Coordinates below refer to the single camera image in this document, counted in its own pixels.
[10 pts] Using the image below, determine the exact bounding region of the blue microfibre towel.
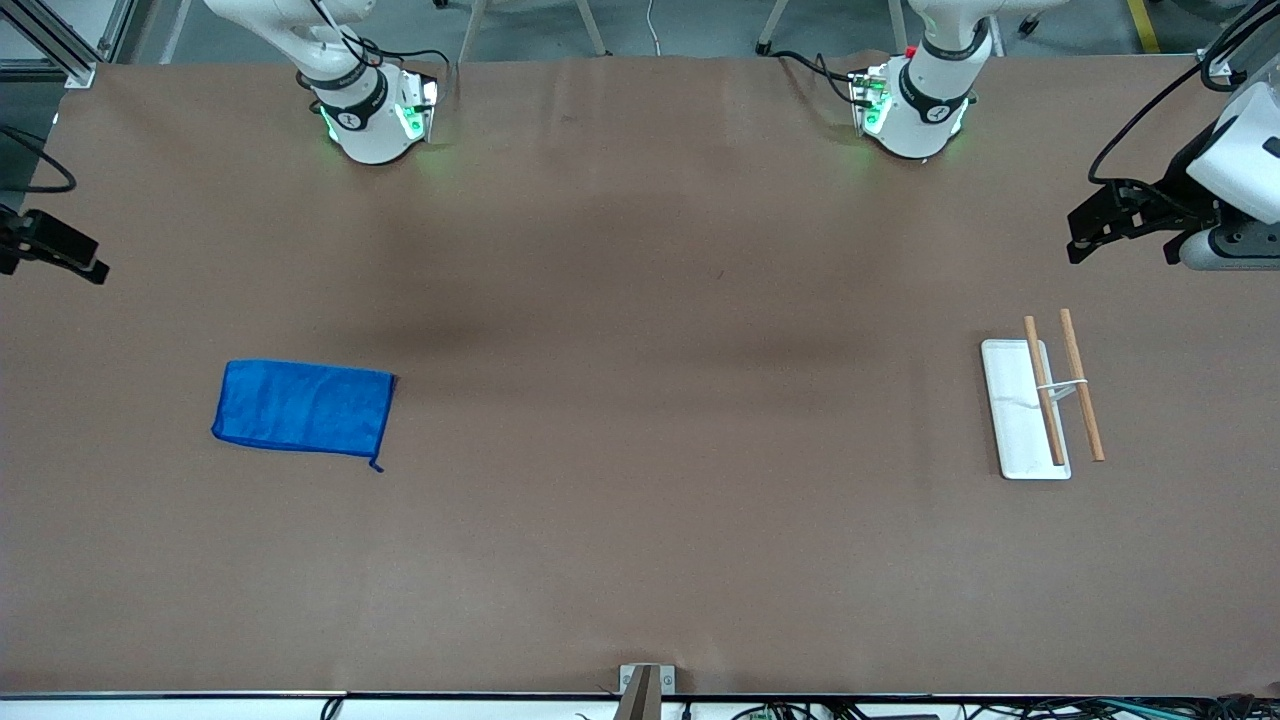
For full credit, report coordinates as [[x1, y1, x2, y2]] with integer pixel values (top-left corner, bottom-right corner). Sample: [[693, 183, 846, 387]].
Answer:
[[210, 359, 399, 473]]

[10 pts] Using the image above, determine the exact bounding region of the white towel rack base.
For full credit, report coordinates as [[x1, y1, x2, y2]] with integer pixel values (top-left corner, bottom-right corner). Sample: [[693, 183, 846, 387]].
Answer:
[[980, 338, 1073, 481]]

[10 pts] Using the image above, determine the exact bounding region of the wooden rack rod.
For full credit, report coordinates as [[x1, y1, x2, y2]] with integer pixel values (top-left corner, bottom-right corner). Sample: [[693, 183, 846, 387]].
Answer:
[[1059, 308, 1107, 463], [1022, 315, 1068, 468]]

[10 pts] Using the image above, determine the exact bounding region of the brown table cover sheet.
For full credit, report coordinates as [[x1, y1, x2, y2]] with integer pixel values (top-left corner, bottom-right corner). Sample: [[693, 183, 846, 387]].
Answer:
[[0, 50, 1280, 697]]

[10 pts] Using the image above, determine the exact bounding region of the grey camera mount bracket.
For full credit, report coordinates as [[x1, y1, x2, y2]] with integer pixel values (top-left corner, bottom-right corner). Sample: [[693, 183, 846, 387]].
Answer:
[[614, 663, 677, 720]]

